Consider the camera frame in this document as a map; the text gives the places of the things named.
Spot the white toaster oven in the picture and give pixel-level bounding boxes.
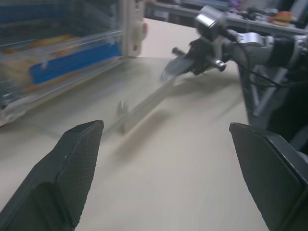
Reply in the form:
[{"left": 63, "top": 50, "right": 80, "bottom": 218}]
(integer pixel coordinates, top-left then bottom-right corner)
[{"left": 0, "top": 0, "right": 149, "bottom": 128}]

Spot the clear food container, blue lid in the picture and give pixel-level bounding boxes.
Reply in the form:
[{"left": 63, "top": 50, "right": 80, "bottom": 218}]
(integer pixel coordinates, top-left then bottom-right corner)
[{"left": 0, "top": 33, "right": 121, "bottom": 95}]

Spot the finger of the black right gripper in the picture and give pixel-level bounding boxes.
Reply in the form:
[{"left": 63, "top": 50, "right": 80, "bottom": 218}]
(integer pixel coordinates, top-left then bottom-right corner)
[{"left": 160, "top": 56, "right": 193, "bottom": 79}]

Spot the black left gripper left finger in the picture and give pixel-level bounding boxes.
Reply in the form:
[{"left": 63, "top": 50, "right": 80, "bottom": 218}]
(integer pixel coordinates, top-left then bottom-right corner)
[{"left": 0, "top": 119, "right": 105, "bottom": 231}]

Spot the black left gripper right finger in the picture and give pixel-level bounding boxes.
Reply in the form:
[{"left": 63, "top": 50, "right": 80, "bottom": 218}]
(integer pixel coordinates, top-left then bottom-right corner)
[{"left": 229, "top": 122, "right": 308, "bottom": 231}]

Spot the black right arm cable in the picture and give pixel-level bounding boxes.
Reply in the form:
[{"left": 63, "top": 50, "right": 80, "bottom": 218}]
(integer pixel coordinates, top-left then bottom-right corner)
[{"left": 226, "top": 28, "right": 291, "bottom": 88}]

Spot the toy hamburger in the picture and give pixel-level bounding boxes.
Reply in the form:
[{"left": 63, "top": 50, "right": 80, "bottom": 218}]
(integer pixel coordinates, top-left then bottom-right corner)
[{"left": 273, "top": 11, "right": 294, "bottom": 25}]

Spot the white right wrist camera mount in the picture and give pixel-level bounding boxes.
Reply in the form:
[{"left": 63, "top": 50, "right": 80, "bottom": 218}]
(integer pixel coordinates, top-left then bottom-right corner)
[{"left": 194, "top": 5, "right": 230, "bottom": 70}]

